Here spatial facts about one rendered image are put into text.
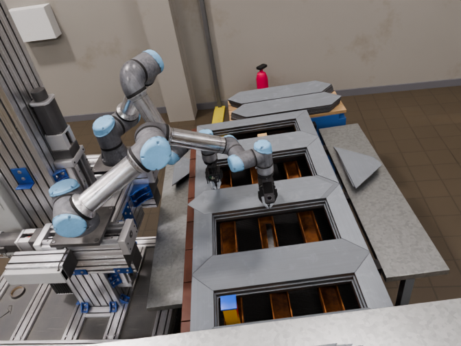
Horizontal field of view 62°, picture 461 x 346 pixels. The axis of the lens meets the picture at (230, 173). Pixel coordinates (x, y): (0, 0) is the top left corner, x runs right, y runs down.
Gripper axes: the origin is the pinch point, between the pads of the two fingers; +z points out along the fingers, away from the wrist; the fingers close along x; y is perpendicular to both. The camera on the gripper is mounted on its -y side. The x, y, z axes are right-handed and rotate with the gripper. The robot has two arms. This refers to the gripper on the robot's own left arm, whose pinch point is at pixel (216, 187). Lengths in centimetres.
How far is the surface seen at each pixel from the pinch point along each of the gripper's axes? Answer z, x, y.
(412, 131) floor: 88, 179, -147
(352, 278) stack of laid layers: 3, 52, 64
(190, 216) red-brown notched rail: 4.3, -14.6, 15.3
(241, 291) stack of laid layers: 2, 8, 64
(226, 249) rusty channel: 18.7, 1.4, 27.4
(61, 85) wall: 40, -186, -276
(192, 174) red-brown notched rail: 4.5, -14.4, -19.4
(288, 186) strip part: 0.6, 36.9, 6.9
